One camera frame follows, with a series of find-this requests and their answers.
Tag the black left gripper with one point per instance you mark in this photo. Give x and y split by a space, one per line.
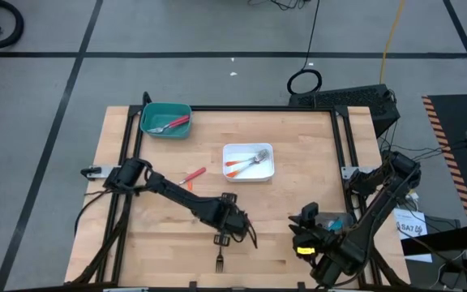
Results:
229 221

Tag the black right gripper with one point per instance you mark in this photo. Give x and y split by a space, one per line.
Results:
314 241

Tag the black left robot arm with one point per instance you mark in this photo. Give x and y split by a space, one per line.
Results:
176 196

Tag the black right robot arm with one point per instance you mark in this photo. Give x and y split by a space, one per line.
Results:
379 207

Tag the yellow gripper tag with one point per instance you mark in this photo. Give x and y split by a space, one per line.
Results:
305 250

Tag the grey translucent plastic bin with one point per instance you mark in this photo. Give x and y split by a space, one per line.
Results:
349 221

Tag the white plastic bin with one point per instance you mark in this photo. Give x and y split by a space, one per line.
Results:
266 172

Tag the black table edge clamp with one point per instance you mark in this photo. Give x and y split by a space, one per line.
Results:
193 286
301 286

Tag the white paper label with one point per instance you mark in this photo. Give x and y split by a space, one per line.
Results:
408 221

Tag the teal plastic bin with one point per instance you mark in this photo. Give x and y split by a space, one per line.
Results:
152 131

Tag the black floor bar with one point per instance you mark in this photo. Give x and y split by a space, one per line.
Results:
452 239

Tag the black platform with hazard stripes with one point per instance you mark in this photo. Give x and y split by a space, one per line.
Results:
452 121

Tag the black aluminium table frame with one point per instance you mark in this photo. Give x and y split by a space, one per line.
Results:
237 108

